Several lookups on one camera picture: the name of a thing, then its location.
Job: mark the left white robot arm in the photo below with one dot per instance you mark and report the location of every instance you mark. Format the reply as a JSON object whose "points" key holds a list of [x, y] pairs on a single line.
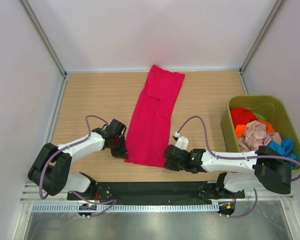
{"points": [[51, 168]]}

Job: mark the beige pink t shirt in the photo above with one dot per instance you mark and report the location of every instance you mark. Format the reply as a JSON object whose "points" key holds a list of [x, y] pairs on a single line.
{"points": [[258, 133]]}

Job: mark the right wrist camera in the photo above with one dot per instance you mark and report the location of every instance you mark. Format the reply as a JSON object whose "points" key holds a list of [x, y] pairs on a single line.
{"points": [[181, 141]]}

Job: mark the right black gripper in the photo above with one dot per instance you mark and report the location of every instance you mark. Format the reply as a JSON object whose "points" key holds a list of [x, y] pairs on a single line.
{"points": [[169, 165]]}

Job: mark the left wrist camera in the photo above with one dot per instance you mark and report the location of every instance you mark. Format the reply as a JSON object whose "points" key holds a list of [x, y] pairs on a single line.
{"points": [[115, 128]]}

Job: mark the left aluminium corner post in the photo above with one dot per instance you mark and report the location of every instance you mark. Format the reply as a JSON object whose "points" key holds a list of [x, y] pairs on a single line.
{"points": [[43, 36]]}

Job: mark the magenta red t shirt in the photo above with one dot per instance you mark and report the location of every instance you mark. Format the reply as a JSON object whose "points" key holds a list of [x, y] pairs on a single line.
{"points": [[149, 129]]}

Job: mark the blue t shirt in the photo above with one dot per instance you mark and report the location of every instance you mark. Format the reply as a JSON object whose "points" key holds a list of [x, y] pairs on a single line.
{"points": [[285, 148]]}

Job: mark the white slotted cable duct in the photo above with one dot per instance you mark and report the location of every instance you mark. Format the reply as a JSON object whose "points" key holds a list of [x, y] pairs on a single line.
{"points": [[81, 207]]}

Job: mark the olive green plastic bin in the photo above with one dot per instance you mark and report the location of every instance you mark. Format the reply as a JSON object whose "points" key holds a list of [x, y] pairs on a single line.
{"points": [[266, 108]]}

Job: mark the red t shirt in bin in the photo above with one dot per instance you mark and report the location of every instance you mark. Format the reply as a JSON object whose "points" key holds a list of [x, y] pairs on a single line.
{"points": [[242, 116]]}

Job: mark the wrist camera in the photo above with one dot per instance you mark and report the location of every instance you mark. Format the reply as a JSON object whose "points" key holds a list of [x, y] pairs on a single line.
{"points": [[115, 128], [181, 141]]}

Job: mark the right aluminium corner post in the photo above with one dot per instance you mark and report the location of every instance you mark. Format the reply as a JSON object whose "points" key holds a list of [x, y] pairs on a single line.
{"points": [[266, 26]]}

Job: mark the orange t shirt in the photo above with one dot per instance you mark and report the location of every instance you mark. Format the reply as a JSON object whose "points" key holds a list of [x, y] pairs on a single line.
{"points": [[241, 128]]}

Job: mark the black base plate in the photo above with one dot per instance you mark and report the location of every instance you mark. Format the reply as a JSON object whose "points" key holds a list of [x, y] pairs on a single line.
{"points": [[204, 190]]}

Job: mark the aluminium corner post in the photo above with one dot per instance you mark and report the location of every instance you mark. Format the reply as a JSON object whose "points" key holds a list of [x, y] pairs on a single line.
{"points": [[266, 26], [43, 36]]}

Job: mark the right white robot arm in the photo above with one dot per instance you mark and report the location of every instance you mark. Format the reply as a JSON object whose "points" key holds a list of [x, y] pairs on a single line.
{"points": [[263, 168]]}

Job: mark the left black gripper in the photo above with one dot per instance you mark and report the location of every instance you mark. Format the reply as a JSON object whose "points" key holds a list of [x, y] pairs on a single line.
{"points": [[122, 153]]}

